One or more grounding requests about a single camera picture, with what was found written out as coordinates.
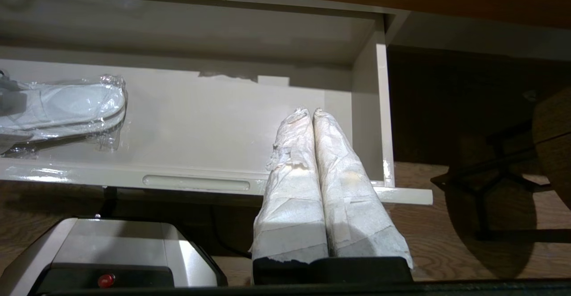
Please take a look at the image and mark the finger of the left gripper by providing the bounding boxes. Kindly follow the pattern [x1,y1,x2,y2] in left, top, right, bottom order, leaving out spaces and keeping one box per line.
[0,90,28,117]
[0,132,34,155]

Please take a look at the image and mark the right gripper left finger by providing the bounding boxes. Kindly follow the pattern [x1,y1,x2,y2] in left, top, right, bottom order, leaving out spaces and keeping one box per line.
[252,107,330,261]

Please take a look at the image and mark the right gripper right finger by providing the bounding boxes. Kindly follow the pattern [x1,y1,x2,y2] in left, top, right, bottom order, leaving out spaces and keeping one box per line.
[314,107,413,267]

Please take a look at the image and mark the packaged white slippers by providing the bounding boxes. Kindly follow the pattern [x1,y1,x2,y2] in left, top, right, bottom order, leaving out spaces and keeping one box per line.
[0,74,128,156]

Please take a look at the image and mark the white cabinet drawer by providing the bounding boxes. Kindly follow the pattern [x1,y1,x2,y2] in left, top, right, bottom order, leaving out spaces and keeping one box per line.
[0,0,433,206]

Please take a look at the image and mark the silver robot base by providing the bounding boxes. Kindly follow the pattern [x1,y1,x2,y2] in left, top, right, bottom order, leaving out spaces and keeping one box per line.
[0,218,228,294]

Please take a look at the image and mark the black metal stand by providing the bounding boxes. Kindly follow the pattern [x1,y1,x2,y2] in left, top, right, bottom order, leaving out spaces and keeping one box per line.
[430,122,571,243]

